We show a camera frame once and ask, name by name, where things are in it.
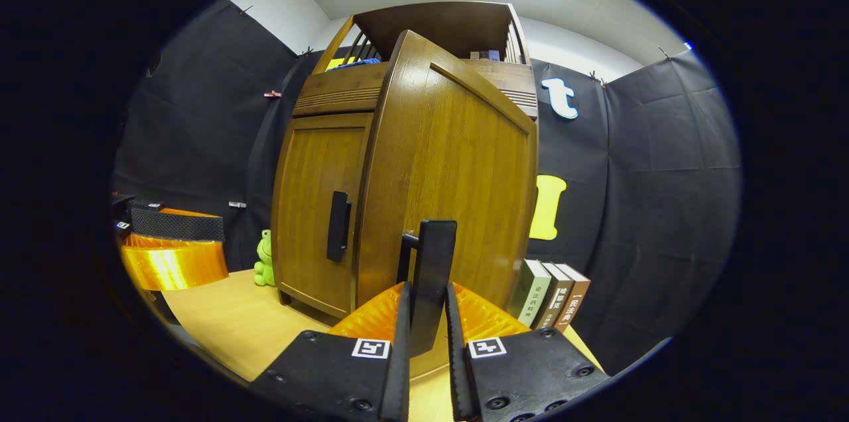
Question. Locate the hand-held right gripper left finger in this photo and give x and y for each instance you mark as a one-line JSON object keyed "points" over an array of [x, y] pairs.
{"points": [[401, 369]]}

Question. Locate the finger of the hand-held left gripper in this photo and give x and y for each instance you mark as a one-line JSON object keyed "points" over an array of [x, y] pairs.
{"points": [[172, 263], [176, 225]]}

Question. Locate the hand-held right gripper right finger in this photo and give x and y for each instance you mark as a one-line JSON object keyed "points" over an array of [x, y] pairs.
{"points": [[456, 369]]}

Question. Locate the wooden shoe cabinet door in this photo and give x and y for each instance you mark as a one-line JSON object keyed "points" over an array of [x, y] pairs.
{"points": [[457, 176], [312, 210]]}

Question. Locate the wooden double-door shoe cabinet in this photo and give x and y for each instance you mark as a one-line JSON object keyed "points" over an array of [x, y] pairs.
{"points": [[438, 24]]}

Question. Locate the green frog toy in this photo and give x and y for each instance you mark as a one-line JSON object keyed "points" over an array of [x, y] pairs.
{"points": [[265, 263]]}

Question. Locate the pale green standing book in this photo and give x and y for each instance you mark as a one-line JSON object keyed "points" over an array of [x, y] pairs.
{"points": [[530, 292]]}

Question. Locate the red-brown standing book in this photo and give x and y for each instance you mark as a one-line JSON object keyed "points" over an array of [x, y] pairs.
{"points": [[574, 302]]}

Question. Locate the red clip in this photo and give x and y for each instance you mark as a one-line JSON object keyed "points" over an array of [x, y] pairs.
{"points": [[272, 94]]}

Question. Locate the wooden drawer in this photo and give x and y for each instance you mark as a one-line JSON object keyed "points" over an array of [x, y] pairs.
{"points": [[338, 90]]}

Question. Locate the blue folded cloth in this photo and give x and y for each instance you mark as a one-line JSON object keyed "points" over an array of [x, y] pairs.
{"points": [[363, 62]]}

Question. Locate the black backdrop cloth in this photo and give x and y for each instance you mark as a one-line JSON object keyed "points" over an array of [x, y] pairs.
{"points": [[663, 196]]}

